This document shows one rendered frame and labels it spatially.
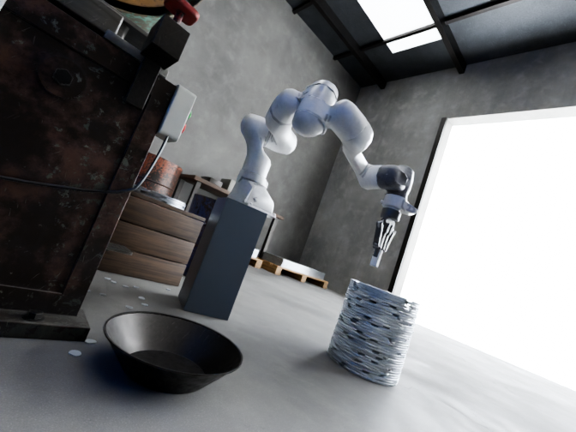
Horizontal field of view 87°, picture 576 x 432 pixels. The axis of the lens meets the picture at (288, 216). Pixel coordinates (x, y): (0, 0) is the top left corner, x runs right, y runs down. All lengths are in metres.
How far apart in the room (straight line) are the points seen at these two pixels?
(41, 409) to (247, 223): 0.83
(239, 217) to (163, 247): 0.44
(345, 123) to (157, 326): 0.80
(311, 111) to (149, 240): 0.89
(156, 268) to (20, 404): 0.97
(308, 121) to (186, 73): 3.94
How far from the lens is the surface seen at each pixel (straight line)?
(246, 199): 1.22
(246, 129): 1.32
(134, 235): 1.45
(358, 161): 1.23
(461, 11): 5.62
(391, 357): 1.27
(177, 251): 1.51
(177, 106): 0.84
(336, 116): 1.04
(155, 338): 0.86
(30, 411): 0.61
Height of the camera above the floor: 0.32
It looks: 7 degrees up
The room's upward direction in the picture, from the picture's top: 20 degrees clockwise
